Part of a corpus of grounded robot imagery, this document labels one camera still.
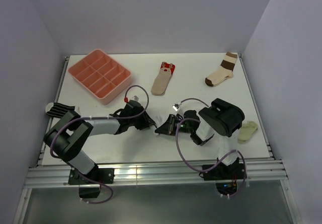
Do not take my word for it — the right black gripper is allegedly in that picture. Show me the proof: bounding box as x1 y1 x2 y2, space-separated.
155 114 193 136

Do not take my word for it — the white sock with black stripes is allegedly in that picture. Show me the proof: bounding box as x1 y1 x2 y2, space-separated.
150 114 169 131

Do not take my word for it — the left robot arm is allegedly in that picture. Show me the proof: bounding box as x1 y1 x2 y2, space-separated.
43 100 156 183

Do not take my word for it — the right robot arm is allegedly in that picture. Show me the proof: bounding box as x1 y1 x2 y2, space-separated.
154 98 245 179

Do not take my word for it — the beige reindeer sock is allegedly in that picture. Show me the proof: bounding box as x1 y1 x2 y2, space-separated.
151 62 175 96

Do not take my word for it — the pink compartment organizer tray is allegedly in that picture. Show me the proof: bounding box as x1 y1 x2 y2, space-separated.
68 49 132 105

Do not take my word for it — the cream brown striped sock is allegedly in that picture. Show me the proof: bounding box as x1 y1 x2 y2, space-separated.
205 52 238 87

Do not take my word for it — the pale green ankle sock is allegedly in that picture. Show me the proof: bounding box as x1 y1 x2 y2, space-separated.
237 121 258 144

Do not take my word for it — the black white striped ankle sock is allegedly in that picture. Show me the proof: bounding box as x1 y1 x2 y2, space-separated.
45 102 81 118

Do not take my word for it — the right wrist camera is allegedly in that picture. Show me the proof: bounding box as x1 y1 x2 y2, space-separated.
172 102 182 115

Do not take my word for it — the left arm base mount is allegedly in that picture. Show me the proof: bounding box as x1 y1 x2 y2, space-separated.
68 167 115 204

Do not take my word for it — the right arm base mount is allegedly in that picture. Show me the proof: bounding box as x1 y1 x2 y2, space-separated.
199 159 247 199

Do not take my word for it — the aluminium table front rail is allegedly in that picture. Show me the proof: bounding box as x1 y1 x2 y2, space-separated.
23 160 288 189

